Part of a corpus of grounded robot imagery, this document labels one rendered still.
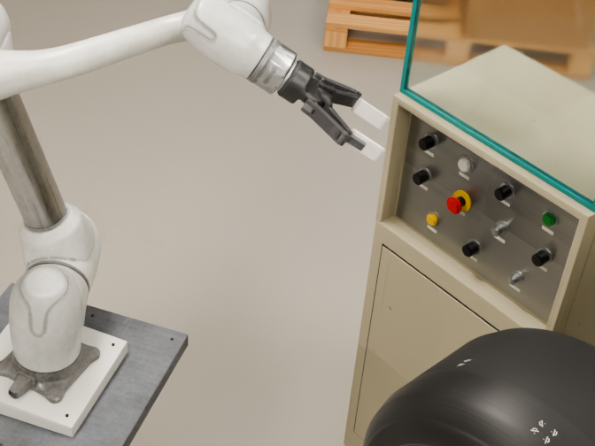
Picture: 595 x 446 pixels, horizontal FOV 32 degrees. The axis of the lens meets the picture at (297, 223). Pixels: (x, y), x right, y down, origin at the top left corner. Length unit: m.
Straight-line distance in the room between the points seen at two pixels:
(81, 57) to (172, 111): 2.60
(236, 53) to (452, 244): 0.89
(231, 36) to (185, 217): 2.19
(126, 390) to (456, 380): 1.15
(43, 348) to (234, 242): 1.63
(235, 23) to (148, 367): 1.01
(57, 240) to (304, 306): 1.42
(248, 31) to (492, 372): 0.74
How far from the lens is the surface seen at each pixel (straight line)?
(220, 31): 1.83
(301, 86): 1.86
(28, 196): 2.35
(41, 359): 2.38
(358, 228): 3.96
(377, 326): 2.78
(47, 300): 2.29
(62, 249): 2.41
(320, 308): 3.62
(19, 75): 1.97
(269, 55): 1.84
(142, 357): 2.56
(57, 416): 2.41
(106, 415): 2.45
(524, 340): 1.59
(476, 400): 1.47
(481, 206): 2.38
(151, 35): 2.01
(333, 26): 4.97
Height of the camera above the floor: 2.53
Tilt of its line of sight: 40 degrees down
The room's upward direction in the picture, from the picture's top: 5 degrees clockwise
